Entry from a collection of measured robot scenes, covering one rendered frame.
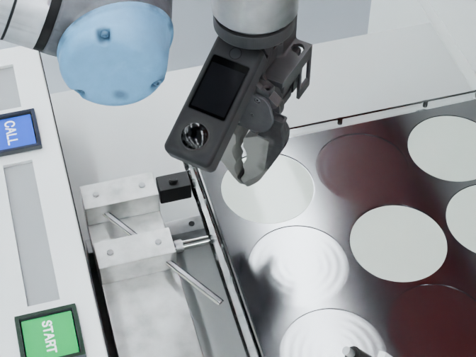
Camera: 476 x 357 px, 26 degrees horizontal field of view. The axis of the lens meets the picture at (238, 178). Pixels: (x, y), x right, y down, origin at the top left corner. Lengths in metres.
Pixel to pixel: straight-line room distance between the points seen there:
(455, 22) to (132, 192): 0.51
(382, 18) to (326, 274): 0.67
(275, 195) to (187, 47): 1.55
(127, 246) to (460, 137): 0.40
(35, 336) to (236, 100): 0.28
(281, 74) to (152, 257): 0.24
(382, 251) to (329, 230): 0.06
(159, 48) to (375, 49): 0.74
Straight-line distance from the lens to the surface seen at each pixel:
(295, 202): 1.10
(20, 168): 1.08
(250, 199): 1.11
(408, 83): 1.36
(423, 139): 1.18
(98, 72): 0.70
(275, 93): 0.92
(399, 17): 1.56
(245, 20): 0.86
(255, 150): 0.98
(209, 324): 1.11
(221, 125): 0.88
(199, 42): 2.65
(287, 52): 0.95
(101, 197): 1.11
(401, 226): 1.10
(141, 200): 1.10
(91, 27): 0.69
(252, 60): 0.89
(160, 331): 1.03
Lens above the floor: 1.75
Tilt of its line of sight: 49 degrees down
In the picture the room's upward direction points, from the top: straight up
